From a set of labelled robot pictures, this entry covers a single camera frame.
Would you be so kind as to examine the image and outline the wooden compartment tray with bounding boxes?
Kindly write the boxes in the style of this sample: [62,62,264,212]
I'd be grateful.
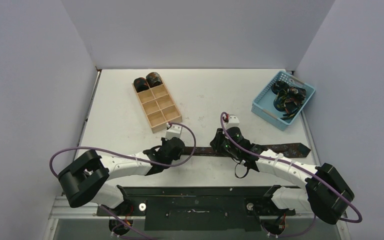
[133,83,183,134]

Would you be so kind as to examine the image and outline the blue plastic basket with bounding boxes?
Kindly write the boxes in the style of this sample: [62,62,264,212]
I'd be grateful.
[251,70,316,131]

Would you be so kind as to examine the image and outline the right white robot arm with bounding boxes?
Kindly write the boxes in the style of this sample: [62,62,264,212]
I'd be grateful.
[210,127,355,225]

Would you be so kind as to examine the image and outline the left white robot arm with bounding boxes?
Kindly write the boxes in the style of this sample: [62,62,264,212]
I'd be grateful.
[57,137,185,216]

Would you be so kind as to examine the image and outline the colourful ties pile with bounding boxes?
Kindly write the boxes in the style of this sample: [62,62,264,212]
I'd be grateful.
[271,80,307,121]

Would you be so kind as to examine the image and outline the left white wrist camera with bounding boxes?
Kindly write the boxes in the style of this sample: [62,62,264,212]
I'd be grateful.
[165,122,183,140]

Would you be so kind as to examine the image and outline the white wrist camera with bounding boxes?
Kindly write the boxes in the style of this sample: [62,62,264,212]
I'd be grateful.
[223,114,240,129]
[165,122,183,140]

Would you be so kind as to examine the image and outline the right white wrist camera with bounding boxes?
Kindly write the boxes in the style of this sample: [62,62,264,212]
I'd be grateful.
[223,114,240,129]

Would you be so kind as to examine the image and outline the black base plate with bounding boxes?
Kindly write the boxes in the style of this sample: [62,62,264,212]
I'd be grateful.
[112,186,296,232]

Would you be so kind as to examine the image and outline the aluminium frame rail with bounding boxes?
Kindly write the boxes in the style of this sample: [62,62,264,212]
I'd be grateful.
[47,195,349,220]

